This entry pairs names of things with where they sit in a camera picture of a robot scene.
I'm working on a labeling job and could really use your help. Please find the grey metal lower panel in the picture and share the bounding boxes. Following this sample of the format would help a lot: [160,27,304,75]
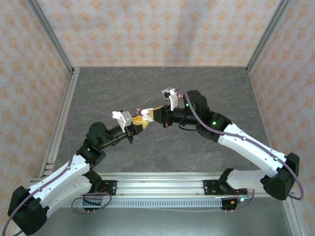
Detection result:
[36,207,294,236]

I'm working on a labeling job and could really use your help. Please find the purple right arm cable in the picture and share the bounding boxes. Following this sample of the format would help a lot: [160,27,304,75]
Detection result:
[175,88,305,213]

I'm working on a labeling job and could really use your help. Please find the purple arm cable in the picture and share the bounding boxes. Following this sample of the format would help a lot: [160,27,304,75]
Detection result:
[4,106,114,236]
[175,88,305,213]

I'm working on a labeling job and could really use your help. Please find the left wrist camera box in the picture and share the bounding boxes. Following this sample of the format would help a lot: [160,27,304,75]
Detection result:
[111,110,133,133]

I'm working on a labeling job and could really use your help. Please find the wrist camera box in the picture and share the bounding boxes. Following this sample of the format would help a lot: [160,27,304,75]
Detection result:
[111,110,133,133]
[160,87,179,112]

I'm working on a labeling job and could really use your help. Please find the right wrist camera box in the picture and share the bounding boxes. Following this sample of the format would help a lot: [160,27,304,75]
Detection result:
[160,87,179,112]

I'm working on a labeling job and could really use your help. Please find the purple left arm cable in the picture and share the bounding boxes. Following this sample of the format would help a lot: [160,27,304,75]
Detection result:
[4,106,114,236]

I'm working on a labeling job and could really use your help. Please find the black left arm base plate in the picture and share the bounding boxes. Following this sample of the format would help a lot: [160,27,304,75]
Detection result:
[98,180,118,197]

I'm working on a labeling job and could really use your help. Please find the aluminium side rail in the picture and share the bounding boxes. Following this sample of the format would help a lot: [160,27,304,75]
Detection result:
[39,67,81,179]

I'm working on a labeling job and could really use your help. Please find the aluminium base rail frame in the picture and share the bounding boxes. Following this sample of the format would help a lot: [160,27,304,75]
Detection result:
[31,172,295,198]

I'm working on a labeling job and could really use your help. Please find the red black power wires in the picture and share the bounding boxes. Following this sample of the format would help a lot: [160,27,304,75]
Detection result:
[230,188,254,206]
[82,185,110,206]

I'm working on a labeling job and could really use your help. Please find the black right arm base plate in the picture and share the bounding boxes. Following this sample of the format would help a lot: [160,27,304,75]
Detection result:
[203,179,237,197]

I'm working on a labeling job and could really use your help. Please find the grey slotted cable duct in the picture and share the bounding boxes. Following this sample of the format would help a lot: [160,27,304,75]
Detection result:
[59,198,223,209]

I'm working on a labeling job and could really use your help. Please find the aluminium frame post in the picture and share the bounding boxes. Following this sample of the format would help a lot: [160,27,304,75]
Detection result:
[26,0,75,74]
[245,0,293,73]

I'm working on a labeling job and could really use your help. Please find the aluminium frame leg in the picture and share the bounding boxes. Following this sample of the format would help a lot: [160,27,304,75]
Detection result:
[282,196,304,236]

